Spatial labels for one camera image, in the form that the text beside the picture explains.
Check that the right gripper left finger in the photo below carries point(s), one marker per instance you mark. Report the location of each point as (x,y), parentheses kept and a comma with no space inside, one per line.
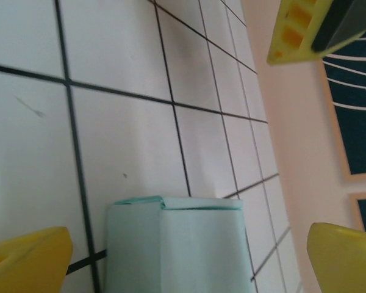
(27,265)

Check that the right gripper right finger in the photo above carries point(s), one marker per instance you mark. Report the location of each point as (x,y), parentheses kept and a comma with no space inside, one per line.
(347,262)

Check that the dark framed picture upper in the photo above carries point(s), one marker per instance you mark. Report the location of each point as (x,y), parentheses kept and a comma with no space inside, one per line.
(360,128)

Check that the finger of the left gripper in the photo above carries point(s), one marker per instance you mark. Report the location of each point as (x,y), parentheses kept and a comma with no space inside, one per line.
(317,27)

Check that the light blue paper box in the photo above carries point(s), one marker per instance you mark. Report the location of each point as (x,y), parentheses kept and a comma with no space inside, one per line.
(177,244)

